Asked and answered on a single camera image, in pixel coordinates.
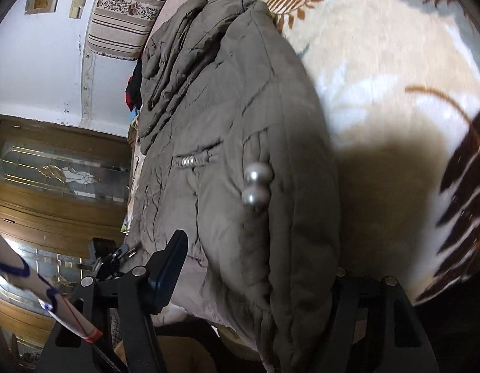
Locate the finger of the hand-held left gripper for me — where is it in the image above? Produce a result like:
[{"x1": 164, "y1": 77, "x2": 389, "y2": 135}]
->
[
  {"x1": 40, "y1": 230, "x2": 189, "y2": 373},
  {"x1": 114, "y1": 246, "x2": 138, "y2": 262}
]

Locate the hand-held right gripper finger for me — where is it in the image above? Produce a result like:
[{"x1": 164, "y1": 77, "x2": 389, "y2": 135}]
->
[{"x1": 329, "y1": 267, "x2": 437, "y2": 373}]

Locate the olive hooded puffer jacket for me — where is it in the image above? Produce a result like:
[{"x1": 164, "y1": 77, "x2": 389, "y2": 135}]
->
[{"x1": 129, "y1": 0, "x2": 342, "y2": 373}]

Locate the person's left forearm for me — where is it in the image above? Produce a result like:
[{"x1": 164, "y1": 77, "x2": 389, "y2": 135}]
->
[{"x1": 0, "y1": 221, "x2": 104, "y2": 343}]

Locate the wooden door with glass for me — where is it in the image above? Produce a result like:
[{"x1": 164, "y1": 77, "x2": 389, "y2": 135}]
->
[{"x1": 0, "y1": 113, "x2": 133, "y2": 362}]

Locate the brown cardboard box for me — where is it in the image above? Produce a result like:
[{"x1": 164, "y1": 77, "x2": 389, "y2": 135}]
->
[{"x1": 113, "y1": 316, "x2": 221, "y2": 373}]

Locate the red cloth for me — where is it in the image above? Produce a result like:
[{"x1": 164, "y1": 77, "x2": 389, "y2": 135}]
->
[{"x1": 125, "y1": 81, "x2": 141, "y2": 111}]

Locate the black cloth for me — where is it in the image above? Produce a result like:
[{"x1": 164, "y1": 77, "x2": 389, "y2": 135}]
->
[{"x1": 129, "y1": 59, "x2": 145, "y2": 104}]

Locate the striped floral cushion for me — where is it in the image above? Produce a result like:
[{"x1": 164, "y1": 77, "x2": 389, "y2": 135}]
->
[{"x1": 86, "y1": 0, "x2": 186, "y2": 61}]

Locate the leaf print blanket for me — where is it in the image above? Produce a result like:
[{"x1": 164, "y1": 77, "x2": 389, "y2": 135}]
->
[{"x1": 251, "y1": 0, "x2": 480, "y2": 307}]

